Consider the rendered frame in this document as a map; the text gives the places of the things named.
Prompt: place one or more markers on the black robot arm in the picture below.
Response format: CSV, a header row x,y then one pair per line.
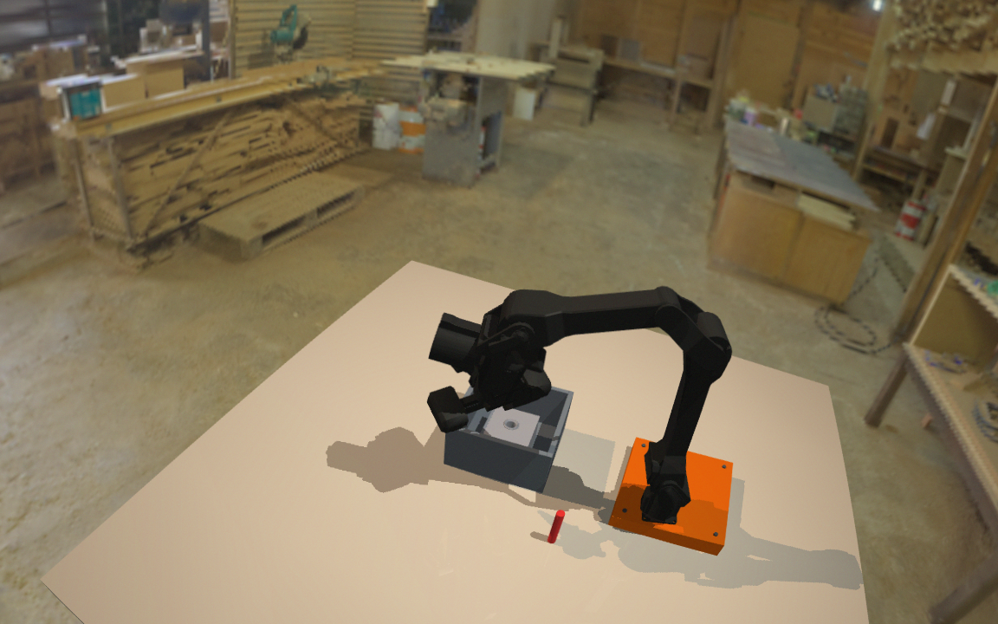
x,y
513,337

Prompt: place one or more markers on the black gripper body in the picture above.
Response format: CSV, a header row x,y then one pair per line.
x,y
449,410

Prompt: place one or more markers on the red peg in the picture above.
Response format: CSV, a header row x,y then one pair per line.
x,y
556,526

